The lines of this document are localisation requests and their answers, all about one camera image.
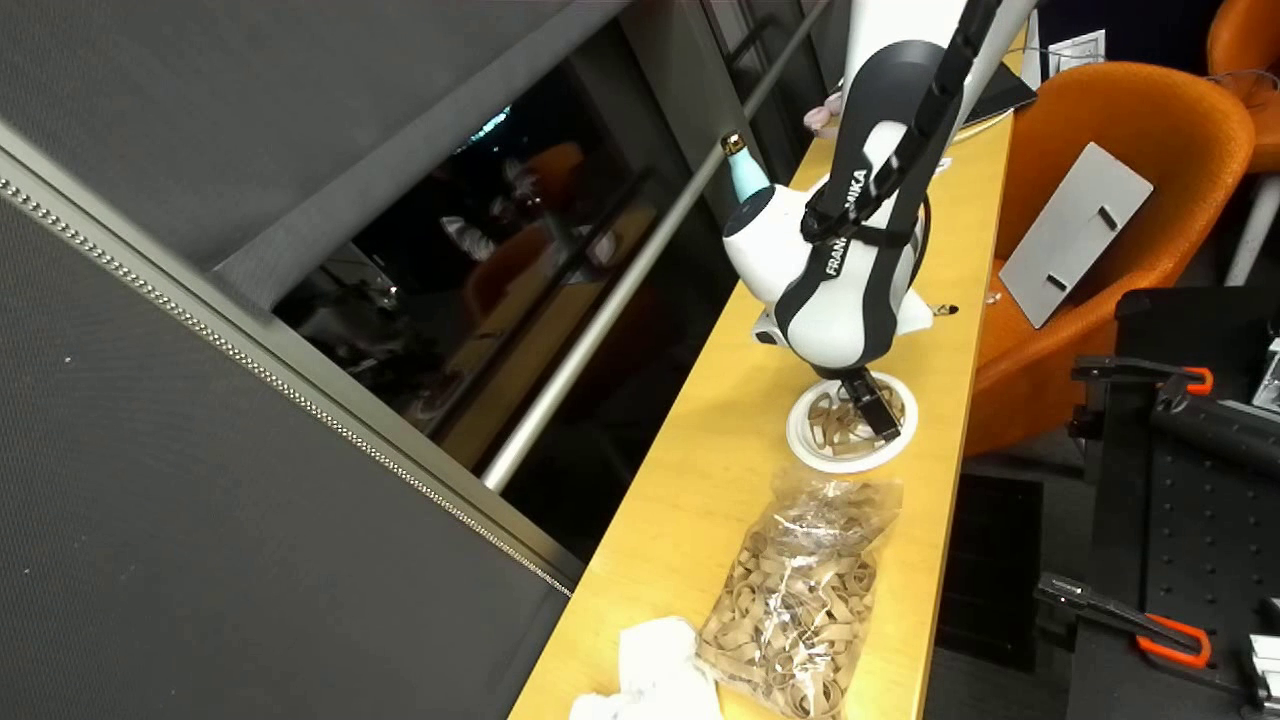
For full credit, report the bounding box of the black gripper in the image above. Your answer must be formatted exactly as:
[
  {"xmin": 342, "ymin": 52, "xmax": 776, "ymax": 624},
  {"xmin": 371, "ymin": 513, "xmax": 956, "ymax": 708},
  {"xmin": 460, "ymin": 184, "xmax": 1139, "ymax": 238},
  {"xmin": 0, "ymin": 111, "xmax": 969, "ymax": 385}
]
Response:
[{"xmin": 802, "ymin": 356, "xmax": 910, "ymax": 443}]

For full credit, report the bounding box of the small tan rubber band heap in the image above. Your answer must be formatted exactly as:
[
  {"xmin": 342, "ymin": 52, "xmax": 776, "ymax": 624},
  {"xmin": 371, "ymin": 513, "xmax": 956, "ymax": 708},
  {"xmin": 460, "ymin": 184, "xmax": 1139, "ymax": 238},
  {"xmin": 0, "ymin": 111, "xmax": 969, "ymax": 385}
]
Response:
[{"xmin": 802, "ymin": 379, "xmax": 910, "ymax": 465}]

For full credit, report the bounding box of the small white paper plate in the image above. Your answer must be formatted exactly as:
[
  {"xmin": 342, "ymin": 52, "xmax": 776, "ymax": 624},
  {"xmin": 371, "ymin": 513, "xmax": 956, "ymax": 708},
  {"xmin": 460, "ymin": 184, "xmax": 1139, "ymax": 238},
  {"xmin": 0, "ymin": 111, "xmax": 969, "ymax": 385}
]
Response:
[{"xmin": 784, "ymin": 368, "xmax": 924, "ymax": 479}]

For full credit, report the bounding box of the clear plastic bag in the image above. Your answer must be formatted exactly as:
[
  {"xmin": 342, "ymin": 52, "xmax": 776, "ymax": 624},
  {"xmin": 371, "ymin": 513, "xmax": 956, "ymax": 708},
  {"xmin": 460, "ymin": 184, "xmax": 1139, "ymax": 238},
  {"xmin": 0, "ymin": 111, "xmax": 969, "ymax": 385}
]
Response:
[{"xmin": 691, "ymin": 469, "xmax": 909, "ymax": 720}]

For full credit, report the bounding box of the teal water bottle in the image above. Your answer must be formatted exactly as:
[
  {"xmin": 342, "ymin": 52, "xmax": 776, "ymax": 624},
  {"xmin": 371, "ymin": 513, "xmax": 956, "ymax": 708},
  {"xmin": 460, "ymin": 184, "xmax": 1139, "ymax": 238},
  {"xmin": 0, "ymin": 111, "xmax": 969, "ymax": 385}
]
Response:
[{"xmin": 721, "ymin": 126, "xmax": 780, "ymax": 221}]

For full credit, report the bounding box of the black orange bar clamp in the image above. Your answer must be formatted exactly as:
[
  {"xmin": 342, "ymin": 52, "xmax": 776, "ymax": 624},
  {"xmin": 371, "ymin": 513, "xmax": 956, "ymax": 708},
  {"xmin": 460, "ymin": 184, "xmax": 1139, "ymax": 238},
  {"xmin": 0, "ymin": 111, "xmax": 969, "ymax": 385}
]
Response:
[
  {"xmin": 1035, "ymin": 571, "xmax": 1214, "ymax": 670},
  {"xmin": 1073, "ymin": 353, "xmax": 1221, "ymax": 414}
]

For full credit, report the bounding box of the metal handrail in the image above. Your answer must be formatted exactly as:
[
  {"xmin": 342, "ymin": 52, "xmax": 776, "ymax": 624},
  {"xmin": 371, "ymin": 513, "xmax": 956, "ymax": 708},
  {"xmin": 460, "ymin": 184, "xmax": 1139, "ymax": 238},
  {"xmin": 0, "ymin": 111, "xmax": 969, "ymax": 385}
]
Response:
[{"xmin": 475, "ymin": 0, "xmax": 835, "ymax": 495}]

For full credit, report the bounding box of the pale pink object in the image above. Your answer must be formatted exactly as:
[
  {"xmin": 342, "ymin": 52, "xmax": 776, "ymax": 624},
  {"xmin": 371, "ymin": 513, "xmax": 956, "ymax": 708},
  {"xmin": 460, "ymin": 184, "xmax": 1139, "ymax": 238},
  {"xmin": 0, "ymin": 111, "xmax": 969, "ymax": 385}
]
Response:
[{"xmin": 801, "ymin": 87, "xmax": 847, "ymax": 137}]

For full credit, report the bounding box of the black laptop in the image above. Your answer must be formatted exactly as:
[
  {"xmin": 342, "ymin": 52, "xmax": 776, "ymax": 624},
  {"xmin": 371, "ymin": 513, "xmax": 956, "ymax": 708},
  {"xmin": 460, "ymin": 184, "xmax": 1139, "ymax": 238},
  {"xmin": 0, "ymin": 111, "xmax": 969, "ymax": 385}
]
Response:
[{"xmin": 976, "ymin": 55, "xmax": 1038, "ymax": 126}]

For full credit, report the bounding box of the black perforated board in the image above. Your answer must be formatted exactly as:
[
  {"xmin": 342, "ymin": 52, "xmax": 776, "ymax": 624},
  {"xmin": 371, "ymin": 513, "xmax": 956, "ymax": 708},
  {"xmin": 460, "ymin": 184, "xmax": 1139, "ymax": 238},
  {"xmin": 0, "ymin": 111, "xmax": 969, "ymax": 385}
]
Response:
[{"xmin": 1064, "ymin": 283, "xmax": 1280, "ymax": 720}]

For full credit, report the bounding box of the orange armchair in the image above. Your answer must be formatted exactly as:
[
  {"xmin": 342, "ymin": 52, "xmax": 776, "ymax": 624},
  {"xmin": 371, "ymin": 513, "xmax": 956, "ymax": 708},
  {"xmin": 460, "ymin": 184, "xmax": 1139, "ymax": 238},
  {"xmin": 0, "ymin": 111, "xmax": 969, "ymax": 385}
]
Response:
[
  {"xmin": 963, "ymin": 60, "xmax": 1260, "ymax": 458},
  {"xmin": 1204, "ymin": 0, "xmax": 1280, "ymax": 175}
]

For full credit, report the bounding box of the white paper sheet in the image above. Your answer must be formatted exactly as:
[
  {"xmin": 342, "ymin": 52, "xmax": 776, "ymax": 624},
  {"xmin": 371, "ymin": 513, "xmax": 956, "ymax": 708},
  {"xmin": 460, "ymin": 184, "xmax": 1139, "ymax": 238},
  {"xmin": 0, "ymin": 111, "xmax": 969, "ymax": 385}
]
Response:
[{"xmin": 1042, "ymin": 22, "xmax": 1110, "ymax": 79}]

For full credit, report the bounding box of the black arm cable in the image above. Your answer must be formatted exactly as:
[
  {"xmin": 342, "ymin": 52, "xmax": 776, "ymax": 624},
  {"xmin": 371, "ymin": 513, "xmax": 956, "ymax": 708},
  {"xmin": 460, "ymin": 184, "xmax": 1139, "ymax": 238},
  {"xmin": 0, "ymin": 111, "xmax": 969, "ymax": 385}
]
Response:
[{"xmin": 795, "ymin": 0, "xmax": 1009, "ymax": 254}]

